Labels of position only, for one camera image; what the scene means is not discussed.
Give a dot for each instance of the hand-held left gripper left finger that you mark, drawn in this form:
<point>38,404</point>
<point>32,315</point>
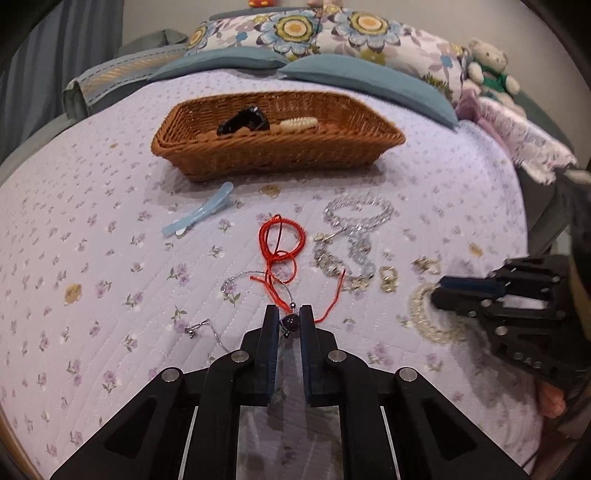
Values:
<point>275,360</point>

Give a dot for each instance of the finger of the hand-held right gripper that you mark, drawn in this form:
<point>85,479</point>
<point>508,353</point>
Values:
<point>466,285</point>
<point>457,302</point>

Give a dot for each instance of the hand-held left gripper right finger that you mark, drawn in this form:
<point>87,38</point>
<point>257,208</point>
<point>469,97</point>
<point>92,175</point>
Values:
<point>307,360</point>

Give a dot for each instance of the brown wicker basket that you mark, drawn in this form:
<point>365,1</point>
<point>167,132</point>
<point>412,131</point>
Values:
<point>277,152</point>

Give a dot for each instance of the person's right hand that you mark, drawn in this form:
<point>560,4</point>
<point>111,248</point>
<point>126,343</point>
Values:
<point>553,400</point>

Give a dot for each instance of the small gold earring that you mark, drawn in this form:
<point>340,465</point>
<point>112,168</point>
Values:
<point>427,266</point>

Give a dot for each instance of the pink ruffled blanket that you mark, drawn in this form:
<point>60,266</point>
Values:
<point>521,134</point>

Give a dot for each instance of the light blue hair clip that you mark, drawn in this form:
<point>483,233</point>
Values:
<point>198,212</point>

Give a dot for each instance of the teddy bear green shirt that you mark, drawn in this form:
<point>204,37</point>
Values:
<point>491,69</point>

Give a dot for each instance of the lilac floral quilt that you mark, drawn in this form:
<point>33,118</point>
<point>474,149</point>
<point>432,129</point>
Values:
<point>92,258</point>

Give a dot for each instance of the blue pillow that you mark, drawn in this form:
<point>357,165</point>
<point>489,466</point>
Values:
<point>217,62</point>
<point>369,76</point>

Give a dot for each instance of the cream hair clip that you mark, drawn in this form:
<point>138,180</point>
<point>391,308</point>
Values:
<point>298,124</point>

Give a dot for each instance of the black hair clip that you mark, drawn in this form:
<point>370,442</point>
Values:
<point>242,122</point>

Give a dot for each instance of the floral pillow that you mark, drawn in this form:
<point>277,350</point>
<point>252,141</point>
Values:
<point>369,37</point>

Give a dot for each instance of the grey striped cushion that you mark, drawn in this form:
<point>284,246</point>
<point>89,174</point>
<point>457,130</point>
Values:
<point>111,74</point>

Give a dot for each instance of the red toy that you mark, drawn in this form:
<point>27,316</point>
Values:
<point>262,2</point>

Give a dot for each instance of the grey curtain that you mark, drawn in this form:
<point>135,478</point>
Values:
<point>55,55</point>

